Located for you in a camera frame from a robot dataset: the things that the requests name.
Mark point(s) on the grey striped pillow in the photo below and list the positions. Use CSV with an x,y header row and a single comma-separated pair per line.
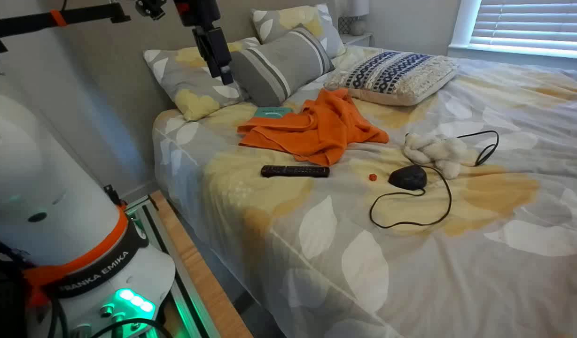
x,y
270,74

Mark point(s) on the white window blinds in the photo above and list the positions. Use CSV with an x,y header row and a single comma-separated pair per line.
x,y
527,24

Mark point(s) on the black computer mouse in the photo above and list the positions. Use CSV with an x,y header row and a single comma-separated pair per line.
x,y
411,178

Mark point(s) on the grey yellow leaf pillow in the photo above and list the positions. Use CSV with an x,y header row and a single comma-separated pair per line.
x,y
185,78

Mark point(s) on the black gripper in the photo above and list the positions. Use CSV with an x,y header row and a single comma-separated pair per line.
x,y
215,52

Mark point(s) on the black remote control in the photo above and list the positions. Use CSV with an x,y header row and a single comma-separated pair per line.
x,y
294,172

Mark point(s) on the grey bedside lamp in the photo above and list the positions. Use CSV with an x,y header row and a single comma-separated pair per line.
x,y
354,16

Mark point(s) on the leaf pattern bedspread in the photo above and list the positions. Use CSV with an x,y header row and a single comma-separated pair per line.
x,y
490,255

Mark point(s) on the rear leaf pattern pillow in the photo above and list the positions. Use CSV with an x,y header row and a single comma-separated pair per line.
x,y
317,20

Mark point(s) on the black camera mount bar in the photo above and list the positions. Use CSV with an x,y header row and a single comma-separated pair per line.
x,y
54,20

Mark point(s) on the orange towel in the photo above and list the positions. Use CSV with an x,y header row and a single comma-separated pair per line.
x,y
319,134

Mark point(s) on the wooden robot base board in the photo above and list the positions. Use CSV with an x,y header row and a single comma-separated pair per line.
x,y
196,307

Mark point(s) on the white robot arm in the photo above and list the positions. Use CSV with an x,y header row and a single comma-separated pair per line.
x,y
72,262

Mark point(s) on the teal book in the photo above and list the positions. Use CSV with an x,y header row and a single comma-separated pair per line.
x,y
272,114

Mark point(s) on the blue patterned white pillow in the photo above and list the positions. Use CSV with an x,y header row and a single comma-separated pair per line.
x,y
394,78

